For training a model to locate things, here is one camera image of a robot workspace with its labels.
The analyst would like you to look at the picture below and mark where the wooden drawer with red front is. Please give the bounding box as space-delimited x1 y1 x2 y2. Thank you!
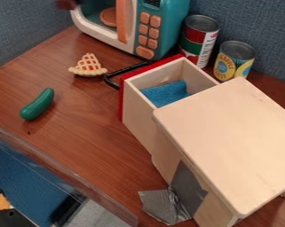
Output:
102 53 222 155

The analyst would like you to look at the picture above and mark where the grey tape strip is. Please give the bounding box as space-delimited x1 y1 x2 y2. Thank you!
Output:
137 160 210 226

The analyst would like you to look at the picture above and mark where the teal and white toy microwave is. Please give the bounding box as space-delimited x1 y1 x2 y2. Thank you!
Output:
68 0 193 61

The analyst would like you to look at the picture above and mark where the yellow and blue can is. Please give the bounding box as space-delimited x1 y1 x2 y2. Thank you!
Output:
211 40 257 83

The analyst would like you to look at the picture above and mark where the brown toy chocolate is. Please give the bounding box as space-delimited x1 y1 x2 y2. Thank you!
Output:
54 0 78 11

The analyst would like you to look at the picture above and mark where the red green white can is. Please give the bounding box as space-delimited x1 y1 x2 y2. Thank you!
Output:
178 14 222 69

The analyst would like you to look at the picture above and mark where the toy pie slice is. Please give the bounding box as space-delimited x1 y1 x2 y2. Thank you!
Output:
67 52 109 78

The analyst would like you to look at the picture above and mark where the green toy pickle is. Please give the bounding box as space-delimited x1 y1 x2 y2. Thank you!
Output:
19 87 57 121

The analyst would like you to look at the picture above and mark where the blue cloth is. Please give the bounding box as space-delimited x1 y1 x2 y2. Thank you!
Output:
139 79 193 109

